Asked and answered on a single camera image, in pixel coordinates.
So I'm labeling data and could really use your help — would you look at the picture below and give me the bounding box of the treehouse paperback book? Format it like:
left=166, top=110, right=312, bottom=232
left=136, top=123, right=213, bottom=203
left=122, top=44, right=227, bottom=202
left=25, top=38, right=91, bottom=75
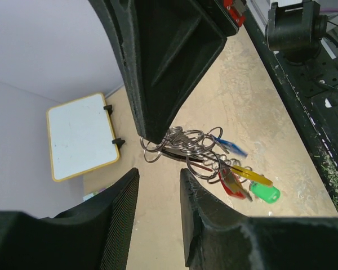
left=83, top=188, right=105, bottom=201

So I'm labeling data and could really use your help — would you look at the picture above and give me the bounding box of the blue key tag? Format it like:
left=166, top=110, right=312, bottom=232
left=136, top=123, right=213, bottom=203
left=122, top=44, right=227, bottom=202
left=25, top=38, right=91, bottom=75
left=215, top=137, right=248, bottom=158

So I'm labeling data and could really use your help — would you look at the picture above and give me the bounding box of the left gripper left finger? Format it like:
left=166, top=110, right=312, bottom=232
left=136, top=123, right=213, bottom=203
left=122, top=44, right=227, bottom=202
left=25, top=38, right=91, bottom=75
left=0, top=168, right=140, bottom=269

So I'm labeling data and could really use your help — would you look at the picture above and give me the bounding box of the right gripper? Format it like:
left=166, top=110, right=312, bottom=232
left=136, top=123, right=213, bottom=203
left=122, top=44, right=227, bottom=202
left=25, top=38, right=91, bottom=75
left=91, top=0, right=247, bottom=143

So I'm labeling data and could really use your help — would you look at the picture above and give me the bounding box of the black base frame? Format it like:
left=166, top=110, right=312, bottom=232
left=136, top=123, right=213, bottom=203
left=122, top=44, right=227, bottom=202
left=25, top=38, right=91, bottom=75
left=244, top=10, right=338, bottom=212

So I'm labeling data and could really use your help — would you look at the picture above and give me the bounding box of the red key tag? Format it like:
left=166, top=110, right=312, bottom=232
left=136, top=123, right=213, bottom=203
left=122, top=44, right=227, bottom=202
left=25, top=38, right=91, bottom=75
left=219, top=170, right=246, bottom=200

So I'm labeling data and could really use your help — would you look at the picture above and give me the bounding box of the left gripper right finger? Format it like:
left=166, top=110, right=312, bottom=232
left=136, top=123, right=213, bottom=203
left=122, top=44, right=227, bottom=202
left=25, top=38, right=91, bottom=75
left=180, top=169, right=338, bottom=269

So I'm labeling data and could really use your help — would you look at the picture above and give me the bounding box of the yellow key tag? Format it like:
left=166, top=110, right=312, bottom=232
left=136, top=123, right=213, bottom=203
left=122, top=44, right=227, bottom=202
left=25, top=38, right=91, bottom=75
left=231, top=165, right=273, bottom=187

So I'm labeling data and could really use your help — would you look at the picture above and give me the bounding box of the large keyring with small rings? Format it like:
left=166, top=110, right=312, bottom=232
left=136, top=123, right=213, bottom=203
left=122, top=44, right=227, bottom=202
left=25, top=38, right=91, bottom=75
left=140, top=126, right=241, bottom=184

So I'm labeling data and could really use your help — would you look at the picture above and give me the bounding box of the small whiteboard on stand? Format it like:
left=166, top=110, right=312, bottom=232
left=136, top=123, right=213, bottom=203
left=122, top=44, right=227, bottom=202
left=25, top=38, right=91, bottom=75
left=46, top=93, right=120, bottom=182

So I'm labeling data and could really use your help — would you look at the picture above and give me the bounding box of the green key tag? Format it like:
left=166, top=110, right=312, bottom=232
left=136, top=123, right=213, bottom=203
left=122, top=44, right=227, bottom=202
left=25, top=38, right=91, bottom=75
left=250, top=182, right=281, bottom=204

